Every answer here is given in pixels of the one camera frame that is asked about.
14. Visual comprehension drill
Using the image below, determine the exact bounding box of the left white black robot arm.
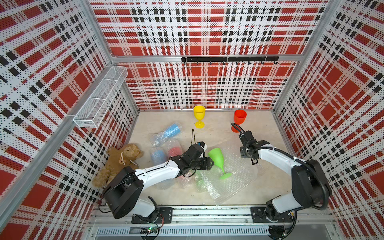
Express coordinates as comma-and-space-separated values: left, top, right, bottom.
103, 142, 215, 223

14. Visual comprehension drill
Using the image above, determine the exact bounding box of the red plastic wine glass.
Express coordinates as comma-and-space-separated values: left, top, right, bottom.
231, 110, 247, 133

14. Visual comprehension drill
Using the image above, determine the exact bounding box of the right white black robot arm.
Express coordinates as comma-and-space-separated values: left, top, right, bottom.
239, 131, 332, 222

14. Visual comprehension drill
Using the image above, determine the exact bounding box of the white wire mesh basket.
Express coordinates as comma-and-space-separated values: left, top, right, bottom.
74, 66, 128, 129

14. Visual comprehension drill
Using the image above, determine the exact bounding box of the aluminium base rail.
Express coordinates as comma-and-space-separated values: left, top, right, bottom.
84, 205, 343, 240

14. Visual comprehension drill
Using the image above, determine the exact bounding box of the black wall hook rail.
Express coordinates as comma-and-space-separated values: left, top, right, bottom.
181, 56, 280, 63

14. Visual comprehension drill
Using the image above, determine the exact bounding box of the red glass bundle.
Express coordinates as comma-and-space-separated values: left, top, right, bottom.
164, 139, 196, 189

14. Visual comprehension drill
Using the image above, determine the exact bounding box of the yellow plastic wine glass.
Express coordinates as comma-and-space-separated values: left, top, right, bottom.
193, 106, 206, 129

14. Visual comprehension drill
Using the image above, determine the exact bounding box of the brown teddy bear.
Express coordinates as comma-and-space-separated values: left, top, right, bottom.
92, 144, 144, 188

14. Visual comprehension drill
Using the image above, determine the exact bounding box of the wrapped light blue glass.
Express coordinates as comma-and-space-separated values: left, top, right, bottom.
150, 148, 175, 190

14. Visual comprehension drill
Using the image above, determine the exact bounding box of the blue glass in bubble wrap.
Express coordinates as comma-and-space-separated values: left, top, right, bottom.
149, 123, 183, 147

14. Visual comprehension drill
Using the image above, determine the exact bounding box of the green glass bundle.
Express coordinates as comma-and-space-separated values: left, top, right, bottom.
195, 172, 207, 193

